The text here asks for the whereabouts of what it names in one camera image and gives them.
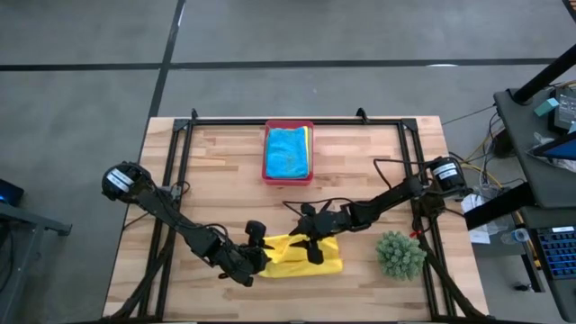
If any green artificial plant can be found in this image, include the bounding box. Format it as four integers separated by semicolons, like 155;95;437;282
374;230;428;282

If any backlit computer keyboard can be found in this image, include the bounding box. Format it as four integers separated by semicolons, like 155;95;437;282
534;224;576;281

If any black electronic device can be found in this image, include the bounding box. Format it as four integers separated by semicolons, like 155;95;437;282
552;85;576;135

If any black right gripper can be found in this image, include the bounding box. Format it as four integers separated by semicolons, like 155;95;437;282
291;202;356;266

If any tablet with blue screen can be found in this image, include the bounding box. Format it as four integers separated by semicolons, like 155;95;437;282
529;133;576;163

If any pink translucent plastic bin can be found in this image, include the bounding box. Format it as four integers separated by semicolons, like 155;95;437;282
262;120;315;187

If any yellow microfiber towel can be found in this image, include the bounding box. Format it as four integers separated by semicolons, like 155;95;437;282
303;125;314;177
258;233;345;279

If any white crumpled paper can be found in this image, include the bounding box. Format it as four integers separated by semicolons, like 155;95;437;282
461;193;492;246

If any dark side table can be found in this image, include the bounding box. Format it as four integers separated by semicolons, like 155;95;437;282
0;200;73;324

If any small teal box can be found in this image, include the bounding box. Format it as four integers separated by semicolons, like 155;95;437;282
534;97;561;118

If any black diagonal pole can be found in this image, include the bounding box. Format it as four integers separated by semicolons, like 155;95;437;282
512;43;576;105

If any black aluminium table frame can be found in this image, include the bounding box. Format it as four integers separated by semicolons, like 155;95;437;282
101;107;494;324

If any grey side desk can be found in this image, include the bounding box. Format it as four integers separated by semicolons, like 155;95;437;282
463;87;576;323

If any blue microfiber towel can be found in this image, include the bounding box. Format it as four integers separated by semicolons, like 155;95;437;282
265;126;311;180

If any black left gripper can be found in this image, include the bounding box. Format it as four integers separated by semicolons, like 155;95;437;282
214;220;272;288

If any blue-lit black device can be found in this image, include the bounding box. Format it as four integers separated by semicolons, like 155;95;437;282
0;178;25;208

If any black power adapter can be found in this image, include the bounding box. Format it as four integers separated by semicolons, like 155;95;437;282
491;129;515;159

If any clear plastic bottle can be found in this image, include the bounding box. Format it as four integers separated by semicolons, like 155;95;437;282
499;227;532;247

